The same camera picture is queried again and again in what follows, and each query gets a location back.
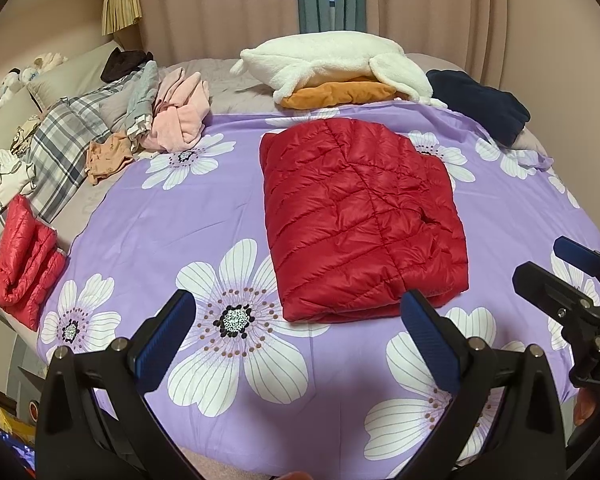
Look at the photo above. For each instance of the purple floral blanket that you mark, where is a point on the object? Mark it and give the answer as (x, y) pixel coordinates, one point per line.
(180, 220)

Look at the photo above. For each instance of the beige pleated fringe cloth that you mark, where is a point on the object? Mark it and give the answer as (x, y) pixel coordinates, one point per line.
(122, 5)

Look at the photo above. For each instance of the black garment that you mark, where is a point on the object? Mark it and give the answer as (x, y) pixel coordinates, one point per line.
(125, 62)

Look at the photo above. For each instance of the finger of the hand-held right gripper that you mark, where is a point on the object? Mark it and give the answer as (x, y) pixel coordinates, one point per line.
(580, 255)
(545, 285)

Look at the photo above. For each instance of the grey striped cloth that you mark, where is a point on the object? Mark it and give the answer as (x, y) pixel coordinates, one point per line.
(142, 92)

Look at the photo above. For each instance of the small tan garment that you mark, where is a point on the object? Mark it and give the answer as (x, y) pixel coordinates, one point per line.
(107, 157)

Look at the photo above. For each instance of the cream pillow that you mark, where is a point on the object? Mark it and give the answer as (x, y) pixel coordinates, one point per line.
(75, 77)

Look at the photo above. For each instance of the person's right hand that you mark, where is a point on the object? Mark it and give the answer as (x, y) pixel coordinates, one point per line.
(586, 407)

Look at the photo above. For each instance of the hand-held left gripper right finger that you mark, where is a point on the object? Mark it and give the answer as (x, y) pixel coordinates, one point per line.
(430, 345)

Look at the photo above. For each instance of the pink curtain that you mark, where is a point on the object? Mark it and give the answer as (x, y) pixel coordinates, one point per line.
(430, 5)
(215, 5)

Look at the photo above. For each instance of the grey plaid pillow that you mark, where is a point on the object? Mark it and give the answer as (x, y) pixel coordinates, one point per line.
(65, 145)

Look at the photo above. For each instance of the yellow box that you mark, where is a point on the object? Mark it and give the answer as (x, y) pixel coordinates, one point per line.
(17, 425)

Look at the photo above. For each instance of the folded red puffer garment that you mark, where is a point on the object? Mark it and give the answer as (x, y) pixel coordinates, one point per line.
(25, 255)

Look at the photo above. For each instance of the navy garment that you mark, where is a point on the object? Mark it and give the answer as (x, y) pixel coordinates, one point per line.
(480, 97)

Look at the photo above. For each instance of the plush toys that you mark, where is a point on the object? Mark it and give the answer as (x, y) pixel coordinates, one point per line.
(15, 80)

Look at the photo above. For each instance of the pink garment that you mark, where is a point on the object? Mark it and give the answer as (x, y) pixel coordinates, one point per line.
(175, 115)

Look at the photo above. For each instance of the white fleece garment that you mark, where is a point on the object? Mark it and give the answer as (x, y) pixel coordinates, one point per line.
(320, 55)

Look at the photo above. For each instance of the red down jacket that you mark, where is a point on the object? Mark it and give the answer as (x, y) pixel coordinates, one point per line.
(355, 210)

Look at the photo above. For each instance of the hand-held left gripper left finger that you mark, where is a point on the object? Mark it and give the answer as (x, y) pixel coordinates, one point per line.
(165, 340)

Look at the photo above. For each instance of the orange garment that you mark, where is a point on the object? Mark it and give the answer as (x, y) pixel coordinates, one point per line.
(340, 92)

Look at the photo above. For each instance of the white printed garment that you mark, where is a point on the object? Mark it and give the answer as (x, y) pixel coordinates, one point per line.
(0, 195)

